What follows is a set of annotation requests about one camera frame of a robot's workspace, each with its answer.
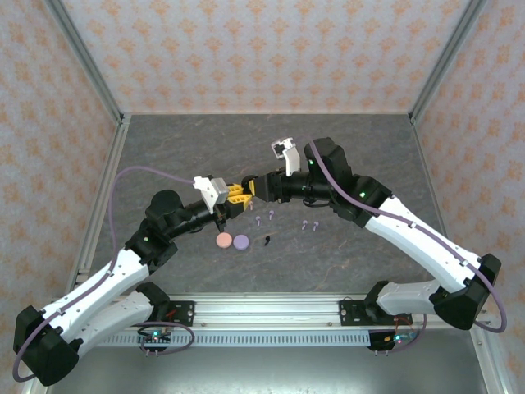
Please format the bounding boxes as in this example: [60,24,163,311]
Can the aluminium base beam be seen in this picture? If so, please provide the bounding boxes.
[167,293,493,329]

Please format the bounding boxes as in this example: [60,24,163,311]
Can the small controller circuit board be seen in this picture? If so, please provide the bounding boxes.
[137,328,172,346]
[383,332,413,346]

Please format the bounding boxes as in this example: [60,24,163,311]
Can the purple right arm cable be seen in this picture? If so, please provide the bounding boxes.
[293,135,509,333]

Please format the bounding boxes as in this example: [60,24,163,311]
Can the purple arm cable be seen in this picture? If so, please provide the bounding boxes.
[11,167,198,383]
[293,135,509,333]

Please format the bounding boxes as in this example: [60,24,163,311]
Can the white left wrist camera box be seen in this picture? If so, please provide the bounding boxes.
[192,175,229,214]

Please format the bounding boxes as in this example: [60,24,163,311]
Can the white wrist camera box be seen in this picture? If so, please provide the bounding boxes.
[192,175,229,214]
[270,137,303,177]

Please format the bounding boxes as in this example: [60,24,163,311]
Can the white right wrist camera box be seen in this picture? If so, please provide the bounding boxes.
[270,137,303,177]

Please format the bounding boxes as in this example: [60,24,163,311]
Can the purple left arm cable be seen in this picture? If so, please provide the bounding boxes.
[11,167,198,383]

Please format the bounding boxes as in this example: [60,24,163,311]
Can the aluminium side rail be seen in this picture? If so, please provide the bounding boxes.
[65,114,132,288]
[409,114,509,394]

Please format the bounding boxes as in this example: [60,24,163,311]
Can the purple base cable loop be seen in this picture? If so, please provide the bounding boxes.
[138,321,196,356]
[368,314,428,355]

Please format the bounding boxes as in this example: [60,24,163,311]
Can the white slotted cable duct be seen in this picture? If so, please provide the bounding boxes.
[96,331,372,349]

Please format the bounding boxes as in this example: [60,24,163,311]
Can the aluminium frame post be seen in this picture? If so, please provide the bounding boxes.
[43,0,126,124]
[409,0,489,124]

